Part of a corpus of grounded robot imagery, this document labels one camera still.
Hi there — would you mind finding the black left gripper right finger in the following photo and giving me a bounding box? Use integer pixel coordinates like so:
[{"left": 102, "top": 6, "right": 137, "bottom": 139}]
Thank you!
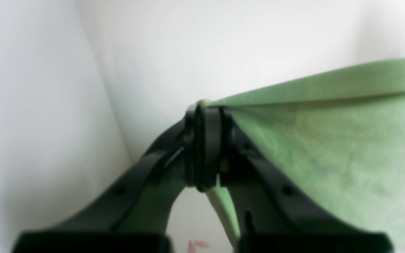
[{"left": 204, "top": 107, "right": 394, "bottom": 253}]

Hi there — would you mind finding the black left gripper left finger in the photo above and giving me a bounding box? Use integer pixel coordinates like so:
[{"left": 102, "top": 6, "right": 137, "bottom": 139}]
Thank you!
[{"left": 13, "top": 105, "right": 201, "bottom": 253}]

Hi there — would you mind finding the green t-shirt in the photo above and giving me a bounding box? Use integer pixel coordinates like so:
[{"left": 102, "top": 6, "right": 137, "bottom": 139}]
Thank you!
[{"left": 198, "top": 58, "right": 405, "bottom": 248}]

